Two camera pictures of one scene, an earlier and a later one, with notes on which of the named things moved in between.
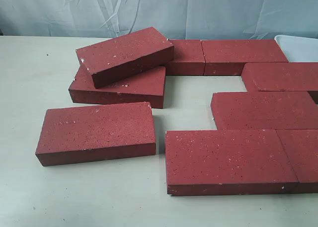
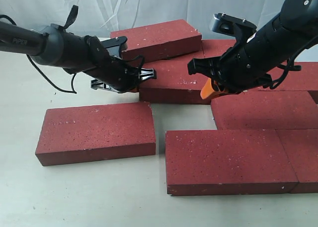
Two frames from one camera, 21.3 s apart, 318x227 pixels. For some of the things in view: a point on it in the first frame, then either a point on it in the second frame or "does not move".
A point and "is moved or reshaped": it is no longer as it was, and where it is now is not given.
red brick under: (147, 89) to (173, 85)
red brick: (85, 134) does not move
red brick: (116, 58) is moved or reshaped
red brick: (280, 76) does not move
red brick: (224, 162) does not move
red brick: (301, 146) does not move
